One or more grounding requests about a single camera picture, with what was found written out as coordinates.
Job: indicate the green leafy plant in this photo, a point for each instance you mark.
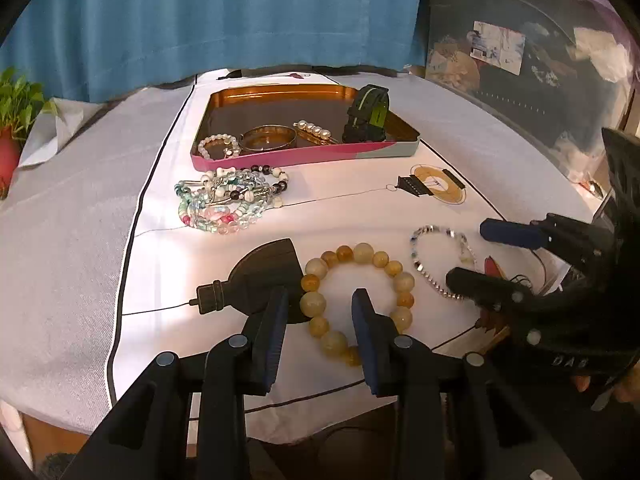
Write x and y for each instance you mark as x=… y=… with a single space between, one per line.
x=17 y=100

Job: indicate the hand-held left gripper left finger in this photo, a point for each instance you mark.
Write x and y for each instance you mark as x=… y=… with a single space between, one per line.
x=272 y=342

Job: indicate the brown metal bangle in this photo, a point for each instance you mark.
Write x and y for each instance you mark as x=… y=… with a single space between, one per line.
x=268 y=145

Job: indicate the clear storage box purple lid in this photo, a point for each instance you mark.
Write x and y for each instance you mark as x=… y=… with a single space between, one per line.
x=525 y=110

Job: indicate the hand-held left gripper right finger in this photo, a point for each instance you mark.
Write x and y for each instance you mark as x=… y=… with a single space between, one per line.
x=367 y=347

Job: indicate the black green watch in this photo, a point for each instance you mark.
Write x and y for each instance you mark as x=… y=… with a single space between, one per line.
x=367 y=115

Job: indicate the white plastic bag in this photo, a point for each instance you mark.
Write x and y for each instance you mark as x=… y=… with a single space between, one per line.
x=602 y=52

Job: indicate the red green small packet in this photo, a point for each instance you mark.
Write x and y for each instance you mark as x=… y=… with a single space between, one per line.
x=592 y=187

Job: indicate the pink metal tray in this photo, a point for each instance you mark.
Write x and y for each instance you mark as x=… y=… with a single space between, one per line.
x=300 y=156

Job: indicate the pearl hair clip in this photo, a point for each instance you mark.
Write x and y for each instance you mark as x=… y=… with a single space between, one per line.
x=312 y=129

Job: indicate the blue curtain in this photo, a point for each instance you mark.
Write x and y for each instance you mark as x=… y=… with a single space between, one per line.
x=225 y=15

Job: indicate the grey white printed tablecloth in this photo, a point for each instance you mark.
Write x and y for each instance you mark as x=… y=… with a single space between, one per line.
x=75 y=260

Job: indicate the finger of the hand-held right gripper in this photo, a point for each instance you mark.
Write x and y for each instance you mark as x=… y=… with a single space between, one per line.
x=475 y=282
x=507 y=232

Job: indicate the red plant pot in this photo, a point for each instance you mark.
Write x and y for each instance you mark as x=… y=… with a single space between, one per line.
x=7 y=160

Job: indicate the person's right hand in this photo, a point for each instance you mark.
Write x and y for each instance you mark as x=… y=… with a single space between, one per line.
x=581 y=385

